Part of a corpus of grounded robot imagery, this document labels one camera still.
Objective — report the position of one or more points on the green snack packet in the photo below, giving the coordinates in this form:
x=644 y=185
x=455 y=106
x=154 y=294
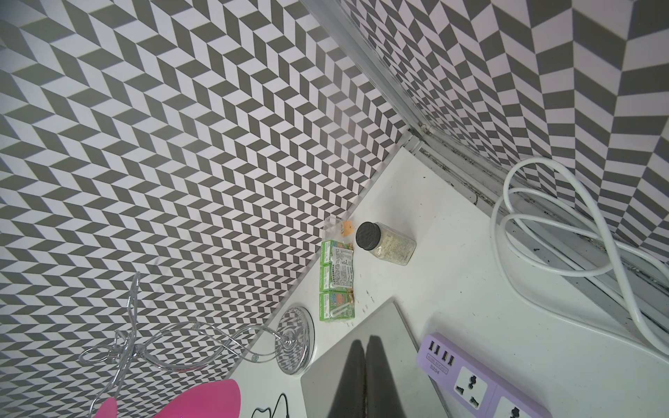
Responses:
x=336 y=268

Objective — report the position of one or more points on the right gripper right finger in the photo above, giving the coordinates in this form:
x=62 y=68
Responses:
x=382 y=396

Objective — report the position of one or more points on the grey closed laptop back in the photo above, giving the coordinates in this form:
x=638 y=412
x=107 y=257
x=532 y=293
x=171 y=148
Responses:
x=418 y=394

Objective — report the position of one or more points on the small jar dark lid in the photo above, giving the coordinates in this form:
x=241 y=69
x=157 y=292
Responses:
x=385 y=243

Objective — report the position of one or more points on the purple power strip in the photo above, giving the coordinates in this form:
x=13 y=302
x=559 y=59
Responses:
x=479 y=389

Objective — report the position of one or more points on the pink wine glass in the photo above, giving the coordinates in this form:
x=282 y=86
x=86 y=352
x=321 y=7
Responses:
x=213 y=399

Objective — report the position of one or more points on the metal glass rack stand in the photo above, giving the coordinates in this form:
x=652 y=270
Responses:
x=291 y=344

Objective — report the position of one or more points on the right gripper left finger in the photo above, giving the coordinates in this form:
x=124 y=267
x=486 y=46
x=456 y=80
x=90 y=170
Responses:
x=350 y=398

